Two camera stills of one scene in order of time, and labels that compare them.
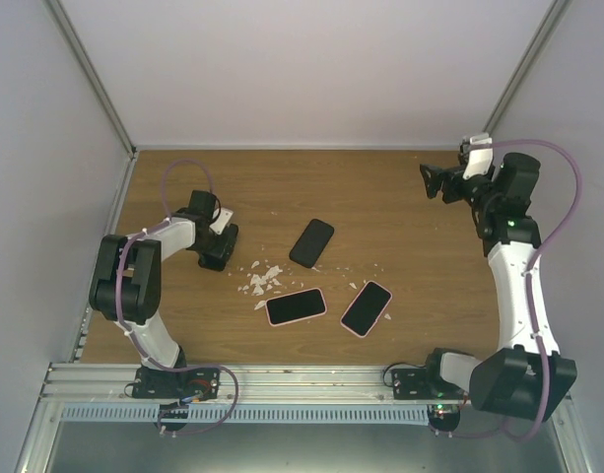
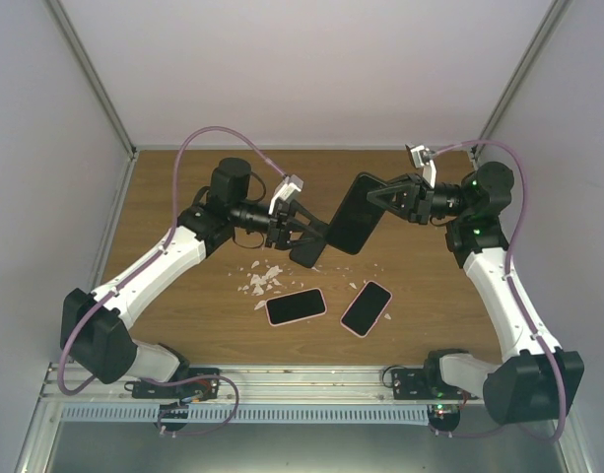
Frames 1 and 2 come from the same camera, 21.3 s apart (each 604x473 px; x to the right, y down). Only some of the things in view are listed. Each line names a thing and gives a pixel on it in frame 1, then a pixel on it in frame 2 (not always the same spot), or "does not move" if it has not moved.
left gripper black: [223, 250] to [280, 233]
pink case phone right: [366, 309] does not move
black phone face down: [311, 243] does not move
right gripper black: [434, 186] to [413, 200]
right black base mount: [419, 384] does not move
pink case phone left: [295, 306] does not move
